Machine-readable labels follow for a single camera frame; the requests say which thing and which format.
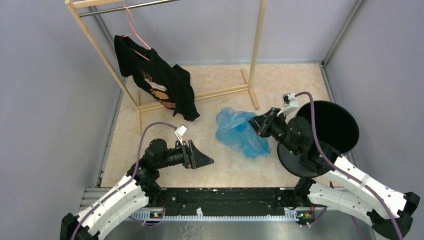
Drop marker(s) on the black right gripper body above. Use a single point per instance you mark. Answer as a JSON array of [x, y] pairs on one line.
[[275, 127]]

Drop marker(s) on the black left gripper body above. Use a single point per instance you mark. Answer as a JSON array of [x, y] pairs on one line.
[[183, 156]]

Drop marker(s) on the blue plastic trash bag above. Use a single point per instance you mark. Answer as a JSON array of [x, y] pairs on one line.
[[234, 131]]

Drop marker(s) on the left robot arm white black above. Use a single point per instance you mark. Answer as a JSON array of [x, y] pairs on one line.
[[136, 189]]

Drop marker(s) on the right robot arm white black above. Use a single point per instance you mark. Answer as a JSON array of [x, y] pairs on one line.
[[315, 143]]

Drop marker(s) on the black round trash bin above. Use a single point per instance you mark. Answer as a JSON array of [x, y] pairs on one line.
[[337, 132]]

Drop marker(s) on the black printed t-shirt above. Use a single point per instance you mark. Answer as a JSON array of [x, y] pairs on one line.
[[169, 85]]

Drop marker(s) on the pink clothes hanger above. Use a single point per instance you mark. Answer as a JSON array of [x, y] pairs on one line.
[[131, 21]]

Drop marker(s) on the wooden clothes rack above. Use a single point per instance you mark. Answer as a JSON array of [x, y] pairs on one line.
[[83, 8]]

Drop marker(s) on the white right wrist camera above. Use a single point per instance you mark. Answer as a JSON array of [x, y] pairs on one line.
[[290, 104]]

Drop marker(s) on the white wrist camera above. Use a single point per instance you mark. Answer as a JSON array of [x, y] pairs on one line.
[[179, 132], [290, 104]]

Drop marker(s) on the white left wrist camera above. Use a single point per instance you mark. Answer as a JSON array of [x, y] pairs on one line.
[[179, 132]]

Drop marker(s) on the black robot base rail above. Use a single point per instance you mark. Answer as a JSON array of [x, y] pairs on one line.
[[238, 204]]

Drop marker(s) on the metal corner frame right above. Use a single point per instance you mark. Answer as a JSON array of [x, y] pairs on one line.
[[324, 64]]

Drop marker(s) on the metal corner frame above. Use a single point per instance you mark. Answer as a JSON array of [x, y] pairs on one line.
[[115, 94], [324, 64]]

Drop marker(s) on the metal corner frame left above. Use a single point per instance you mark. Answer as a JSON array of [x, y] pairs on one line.
[[115, 94]]

